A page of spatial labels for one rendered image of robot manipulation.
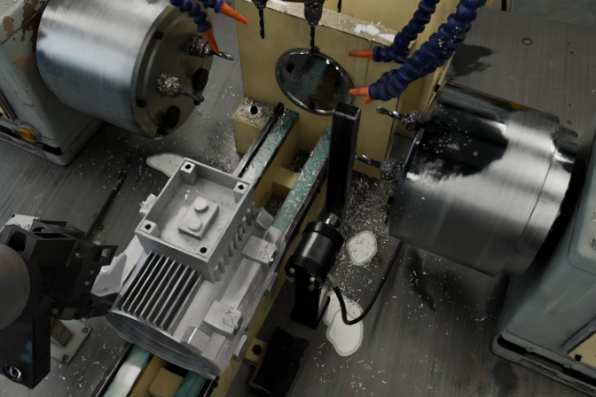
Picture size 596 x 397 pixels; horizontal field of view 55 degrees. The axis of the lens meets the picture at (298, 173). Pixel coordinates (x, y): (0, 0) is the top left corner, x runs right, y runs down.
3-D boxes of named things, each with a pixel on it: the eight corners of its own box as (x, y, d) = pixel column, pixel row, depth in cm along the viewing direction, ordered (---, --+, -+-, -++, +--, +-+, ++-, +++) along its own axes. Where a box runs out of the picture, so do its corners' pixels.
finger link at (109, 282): (152, 256, 70) (113, 259, 61) (134, 300, 70) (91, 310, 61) (131, 246, 71) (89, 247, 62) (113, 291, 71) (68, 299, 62)
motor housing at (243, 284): (182, 228, 94) (160, 160, 78) (287, 271, 90) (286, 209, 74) (113, 338, 84) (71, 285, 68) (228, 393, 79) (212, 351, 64)
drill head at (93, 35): (88, 27, 122) (45, -83, 101) (239, 81, 113) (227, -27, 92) (7, 107, 109) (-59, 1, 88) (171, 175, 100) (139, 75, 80)
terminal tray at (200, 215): (191, 185, 80) (182, 155, 74) (258, 212, 78) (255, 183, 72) (144, 256, 74) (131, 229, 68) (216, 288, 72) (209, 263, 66)
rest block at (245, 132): (248, 130, 121) (245, 92, 111) (278, 142, 119) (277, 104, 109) (235, 151, 118) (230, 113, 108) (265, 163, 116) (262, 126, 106)
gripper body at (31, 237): (124, 246, 61) (53, 248, 50) (94, 321, 61) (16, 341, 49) (66, 220, 63) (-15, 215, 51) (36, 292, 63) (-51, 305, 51)
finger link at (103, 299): (129, 298, 65) (83, 307, 57) (123, 310, 65) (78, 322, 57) (95, 281, 66) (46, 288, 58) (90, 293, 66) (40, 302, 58)
